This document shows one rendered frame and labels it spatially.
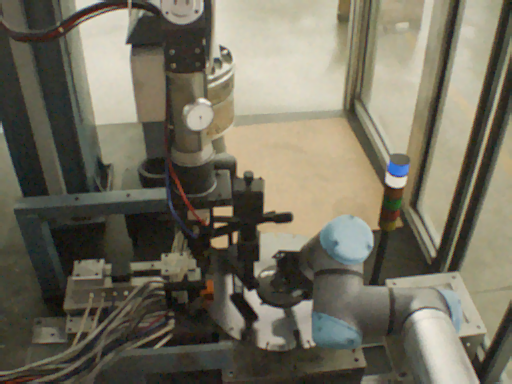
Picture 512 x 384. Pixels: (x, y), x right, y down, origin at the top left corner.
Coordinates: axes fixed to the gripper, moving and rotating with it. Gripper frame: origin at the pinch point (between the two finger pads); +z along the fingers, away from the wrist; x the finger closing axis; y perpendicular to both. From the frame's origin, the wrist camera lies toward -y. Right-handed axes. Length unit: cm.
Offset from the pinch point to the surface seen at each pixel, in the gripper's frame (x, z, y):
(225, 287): -0.7, 7.7, 12.8
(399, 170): -23.5, -10.0, -20.9
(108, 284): -3.6, 26.1, 37.6
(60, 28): -28, -38, 47
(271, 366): 15.7, 7.7, 2.9
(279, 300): 2.6, 2.3, 2.6
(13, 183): -44, 70, 73
